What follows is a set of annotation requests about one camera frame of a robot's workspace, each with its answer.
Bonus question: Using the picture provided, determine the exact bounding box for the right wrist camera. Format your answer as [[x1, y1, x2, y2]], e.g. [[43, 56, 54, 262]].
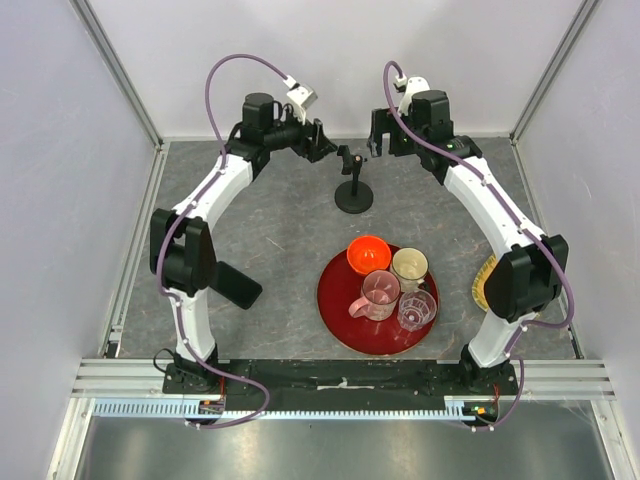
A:
[[393, 74, 430, 116]]

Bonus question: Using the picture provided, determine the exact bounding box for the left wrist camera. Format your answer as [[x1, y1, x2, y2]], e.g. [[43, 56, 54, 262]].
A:
[[283, 75, 317, 124]]

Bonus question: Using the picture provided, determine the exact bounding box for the cream ceramic mug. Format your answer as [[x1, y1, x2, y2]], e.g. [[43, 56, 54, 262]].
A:
[[389, 248, 429, 293]]

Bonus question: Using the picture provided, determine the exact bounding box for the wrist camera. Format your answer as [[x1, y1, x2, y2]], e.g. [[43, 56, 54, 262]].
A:
[[283, 75, 317, 124], [393, 74, 430, 116]]

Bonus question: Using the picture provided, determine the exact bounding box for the pink patterned mug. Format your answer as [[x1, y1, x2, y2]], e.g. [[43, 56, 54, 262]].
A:
[[348, 270, 401, 322]]

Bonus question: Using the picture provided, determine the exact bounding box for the black smartphone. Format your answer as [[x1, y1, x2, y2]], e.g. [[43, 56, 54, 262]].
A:
[[210, 261, 263, 310]]

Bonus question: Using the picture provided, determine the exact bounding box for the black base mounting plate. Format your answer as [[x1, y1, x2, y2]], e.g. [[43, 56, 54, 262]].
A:
[[162, 355, 517, 414]]

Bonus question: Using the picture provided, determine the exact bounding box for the right aluminium frame post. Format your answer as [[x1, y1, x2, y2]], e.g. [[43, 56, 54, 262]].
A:
[[508, 0, 603, 141]]

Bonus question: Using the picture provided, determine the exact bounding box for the slotted cable duct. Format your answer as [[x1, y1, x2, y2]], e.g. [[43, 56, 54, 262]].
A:
[[93, 398, 497, 421]]

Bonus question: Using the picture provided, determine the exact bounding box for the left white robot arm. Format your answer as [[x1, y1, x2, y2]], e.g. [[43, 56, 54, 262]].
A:
[[150, 85, 337, 394]]

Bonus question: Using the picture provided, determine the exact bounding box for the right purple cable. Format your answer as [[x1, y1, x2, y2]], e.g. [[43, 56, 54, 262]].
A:
[[382, 60, 577, 434]]

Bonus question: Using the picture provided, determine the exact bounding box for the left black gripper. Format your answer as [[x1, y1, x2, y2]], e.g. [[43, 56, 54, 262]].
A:
[[265, 108, 338, 165]]

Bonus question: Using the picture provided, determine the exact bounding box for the clear glass tumbler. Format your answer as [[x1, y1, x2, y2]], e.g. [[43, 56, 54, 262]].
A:
[[397, 290, 438, 332]]

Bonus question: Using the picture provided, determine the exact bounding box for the black phone stand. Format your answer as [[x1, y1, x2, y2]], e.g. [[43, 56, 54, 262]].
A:
[[334, 145, 374, 214]]

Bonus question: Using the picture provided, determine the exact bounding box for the aluminium frame post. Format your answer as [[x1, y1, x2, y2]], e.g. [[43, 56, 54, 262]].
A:
[[508, 0, 603, 141], [68, 0, 164, 147]]

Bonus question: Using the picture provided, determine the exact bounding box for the woven bamboo basket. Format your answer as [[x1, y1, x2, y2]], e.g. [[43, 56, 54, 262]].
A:
[[470, 252, 541, 321]]

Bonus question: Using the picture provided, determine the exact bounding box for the orange bowl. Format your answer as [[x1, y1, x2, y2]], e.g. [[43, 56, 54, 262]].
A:
[[346, 235, 392, 275]]

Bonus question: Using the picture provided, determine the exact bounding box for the left aluminium frame post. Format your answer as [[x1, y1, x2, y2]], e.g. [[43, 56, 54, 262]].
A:
[[68, 0, 164, 147]]

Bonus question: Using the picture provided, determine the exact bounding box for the round red tray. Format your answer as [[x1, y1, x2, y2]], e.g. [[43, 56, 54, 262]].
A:
[[317, 249, 440, 356]]

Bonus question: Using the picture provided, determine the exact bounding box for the front aluminium frame rail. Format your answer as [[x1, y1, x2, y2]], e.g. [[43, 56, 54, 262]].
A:
[[72, 359, 615, 400]]

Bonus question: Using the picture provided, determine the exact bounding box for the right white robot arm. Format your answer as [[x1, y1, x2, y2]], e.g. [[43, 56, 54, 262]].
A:
[[368, 90, 569, 394]]

